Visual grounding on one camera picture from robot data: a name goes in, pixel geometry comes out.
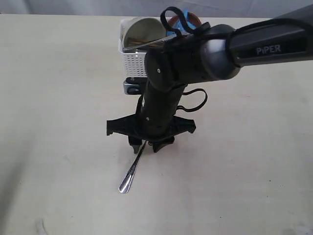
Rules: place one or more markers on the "white perforated plastic basket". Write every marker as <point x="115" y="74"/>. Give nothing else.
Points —
<point x="133" y="61"/>

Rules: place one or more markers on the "grey-green ceramic bowl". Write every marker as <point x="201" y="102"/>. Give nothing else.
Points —
<point x="144" y="29"/>

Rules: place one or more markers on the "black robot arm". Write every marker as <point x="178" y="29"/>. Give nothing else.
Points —
<point x="204" y="54"/>

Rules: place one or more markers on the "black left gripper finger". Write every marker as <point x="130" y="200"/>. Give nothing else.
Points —
<point x="134" y="143"/>

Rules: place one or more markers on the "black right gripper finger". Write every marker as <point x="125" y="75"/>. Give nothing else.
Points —
<point x="161" y="144"/>

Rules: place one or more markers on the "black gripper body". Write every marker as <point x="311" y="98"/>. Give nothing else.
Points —
<point x="129" y="126"/>

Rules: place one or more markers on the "silver fork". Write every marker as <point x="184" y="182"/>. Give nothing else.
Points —
<point x="126" y="183"/>

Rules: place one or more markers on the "brown ceramic plate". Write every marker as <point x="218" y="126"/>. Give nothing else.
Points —
<point x="193" y="19"/>

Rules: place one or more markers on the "blue snack packet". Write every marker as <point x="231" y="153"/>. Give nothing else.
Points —
<point x="178" y="24"/>

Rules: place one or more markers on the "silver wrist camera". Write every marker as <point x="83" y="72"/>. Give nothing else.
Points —
<point x="134" y="85"/>

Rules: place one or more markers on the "silver table knife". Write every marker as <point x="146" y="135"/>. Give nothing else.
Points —
<point x="137" y="44"/>

